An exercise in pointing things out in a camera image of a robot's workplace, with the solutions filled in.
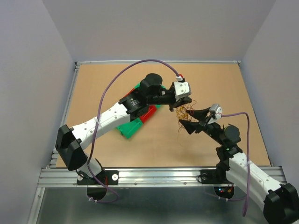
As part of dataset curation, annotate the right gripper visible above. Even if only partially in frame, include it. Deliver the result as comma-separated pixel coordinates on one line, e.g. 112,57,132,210
179,106,225,145

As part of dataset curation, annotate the cable bundle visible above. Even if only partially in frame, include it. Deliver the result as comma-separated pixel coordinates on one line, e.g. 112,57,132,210
175,99,198,134

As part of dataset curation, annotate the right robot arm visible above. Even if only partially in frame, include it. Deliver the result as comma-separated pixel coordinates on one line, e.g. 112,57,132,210
179,104,299,224

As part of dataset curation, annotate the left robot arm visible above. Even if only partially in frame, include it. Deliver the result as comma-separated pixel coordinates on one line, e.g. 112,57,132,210
55,73,192,184

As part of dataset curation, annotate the red bin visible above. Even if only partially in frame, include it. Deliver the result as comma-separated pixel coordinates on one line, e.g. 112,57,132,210
122,88,157,123

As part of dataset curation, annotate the far green bin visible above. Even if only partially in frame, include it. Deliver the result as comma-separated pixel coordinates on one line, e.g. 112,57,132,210
133,82,166,106

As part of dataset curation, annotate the green bin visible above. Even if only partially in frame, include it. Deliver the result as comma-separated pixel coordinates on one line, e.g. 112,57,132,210
133,82,166,106
117,118,143,139

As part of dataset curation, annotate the near green bin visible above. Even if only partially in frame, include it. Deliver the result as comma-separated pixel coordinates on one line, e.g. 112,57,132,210
117,118,143,139

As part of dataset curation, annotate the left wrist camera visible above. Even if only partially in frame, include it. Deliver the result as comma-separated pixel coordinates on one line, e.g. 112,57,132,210
173,82,192,98

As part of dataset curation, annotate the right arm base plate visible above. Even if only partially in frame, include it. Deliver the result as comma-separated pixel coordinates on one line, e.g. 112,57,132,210
197,169,234,184

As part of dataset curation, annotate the aluminium rail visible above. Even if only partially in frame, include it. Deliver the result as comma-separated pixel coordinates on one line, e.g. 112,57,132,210
37,166,287,188

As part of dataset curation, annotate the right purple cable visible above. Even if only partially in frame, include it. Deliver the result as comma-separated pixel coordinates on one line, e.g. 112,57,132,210
218,112,251,217

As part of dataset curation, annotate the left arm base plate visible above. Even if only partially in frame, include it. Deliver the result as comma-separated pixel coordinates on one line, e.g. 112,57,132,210
77,170,119,186

